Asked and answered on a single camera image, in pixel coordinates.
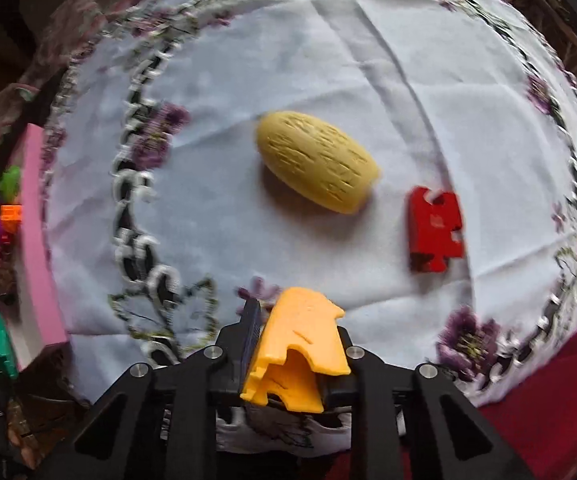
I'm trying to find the person's red clothing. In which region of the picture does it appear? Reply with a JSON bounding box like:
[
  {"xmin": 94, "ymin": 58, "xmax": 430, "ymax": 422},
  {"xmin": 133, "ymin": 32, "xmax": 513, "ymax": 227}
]
[{"xmin": 468, "ymin": 325, "xmax": 577, "ymax": 480}]

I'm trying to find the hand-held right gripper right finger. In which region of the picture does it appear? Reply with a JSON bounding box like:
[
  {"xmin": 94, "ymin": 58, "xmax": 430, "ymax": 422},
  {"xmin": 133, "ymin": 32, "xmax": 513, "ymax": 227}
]
[{"xmin": 318, "ymin": 325, "xmax": 525, "ymax": 480}]

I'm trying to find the white floral tablecloth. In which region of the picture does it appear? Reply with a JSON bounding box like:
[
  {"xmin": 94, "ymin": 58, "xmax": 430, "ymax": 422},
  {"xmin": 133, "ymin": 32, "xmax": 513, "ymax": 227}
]
[{"xmin": 43, "ymin": 0, "xmax": 577, "ymax": 453}]

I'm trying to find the red plastic toy block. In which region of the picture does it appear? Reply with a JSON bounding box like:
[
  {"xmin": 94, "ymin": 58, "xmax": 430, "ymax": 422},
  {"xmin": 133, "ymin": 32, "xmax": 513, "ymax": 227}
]
[{"xmin": 407, "ymin": 186, "xmax": 465, "ymax": 273}]

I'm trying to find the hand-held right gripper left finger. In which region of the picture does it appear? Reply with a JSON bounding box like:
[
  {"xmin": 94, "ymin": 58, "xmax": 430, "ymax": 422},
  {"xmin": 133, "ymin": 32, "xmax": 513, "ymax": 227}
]
[{"xmin": 53, "ymin": 297, "xmax": 269, "ymax": 480}]

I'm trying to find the orange plastic toy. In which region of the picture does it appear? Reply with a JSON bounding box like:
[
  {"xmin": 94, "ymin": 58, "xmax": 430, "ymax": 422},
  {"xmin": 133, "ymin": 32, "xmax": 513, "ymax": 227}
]
[
  {"xmin": 240, "ymin": 286, "xmax": 351, "ymax": 413},
  {"xmin": 0, "ymin": 203, "xmax": 23, "ymax": 235}
]

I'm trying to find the white tray with pink rim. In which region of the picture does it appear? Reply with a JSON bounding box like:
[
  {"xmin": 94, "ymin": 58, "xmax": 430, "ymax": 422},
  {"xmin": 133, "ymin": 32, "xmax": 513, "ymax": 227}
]
[{"xmin": 6, "ymin": 124, "xmax": 69, "ymax": 368}]

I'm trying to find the lime green and white toy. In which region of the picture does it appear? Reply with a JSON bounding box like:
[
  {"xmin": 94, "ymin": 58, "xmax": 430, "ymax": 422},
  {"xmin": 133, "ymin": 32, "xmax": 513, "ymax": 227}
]
[{"xmin": 0, "ymin": 166, "xmax": 22, "ymax": 201}]

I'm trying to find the yellow oval textured toy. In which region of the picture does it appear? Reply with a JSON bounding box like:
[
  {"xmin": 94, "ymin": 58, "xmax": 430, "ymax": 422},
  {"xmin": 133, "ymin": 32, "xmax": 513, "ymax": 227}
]
[{"xmin": 255, "ymin": 110, "xmax": 383, "ymax": 216}]

